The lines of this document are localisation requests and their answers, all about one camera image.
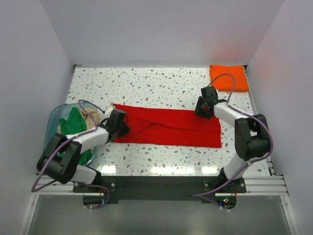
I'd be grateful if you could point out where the green t shirt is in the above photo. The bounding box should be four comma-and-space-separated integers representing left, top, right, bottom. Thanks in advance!
58, 107, 95, 165

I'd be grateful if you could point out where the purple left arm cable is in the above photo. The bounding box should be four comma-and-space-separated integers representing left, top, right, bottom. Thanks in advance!
31, 99, 111, 210

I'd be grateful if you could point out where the red t shirt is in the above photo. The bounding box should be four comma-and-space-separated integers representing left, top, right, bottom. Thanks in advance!
114, 103, 222, 148

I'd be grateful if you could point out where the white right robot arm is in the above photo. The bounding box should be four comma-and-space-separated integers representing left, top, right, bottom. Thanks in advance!
195, 86, 273, 192

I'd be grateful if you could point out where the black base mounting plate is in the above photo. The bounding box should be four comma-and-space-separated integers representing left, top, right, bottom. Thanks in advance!
73, 176, 247, 209

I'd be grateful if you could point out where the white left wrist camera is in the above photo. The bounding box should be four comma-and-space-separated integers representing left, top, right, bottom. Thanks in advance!
104, 104, 115, 117

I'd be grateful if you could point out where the beige t shirt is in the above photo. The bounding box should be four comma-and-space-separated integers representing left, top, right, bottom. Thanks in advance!
56, 106, 101, 150

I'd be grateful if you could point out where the clear blue plastic bin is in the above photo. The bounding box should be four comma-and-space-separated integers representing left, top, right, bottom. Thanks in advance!
43, 103, 99, 169

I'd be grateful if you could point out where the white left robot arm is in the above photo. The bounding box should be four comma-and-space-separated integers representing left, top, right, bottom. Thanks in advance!
31, 109, 130, 192

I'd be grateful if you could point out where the folded orange t shirt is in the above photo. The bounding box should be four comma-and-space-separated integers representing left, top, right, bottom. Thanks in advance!
209, 65, 248, 92

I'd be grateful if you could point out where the aluminium frame rail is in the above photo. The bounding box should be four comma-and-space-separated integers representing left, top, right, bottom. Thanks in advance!
37, 176, 289, 196

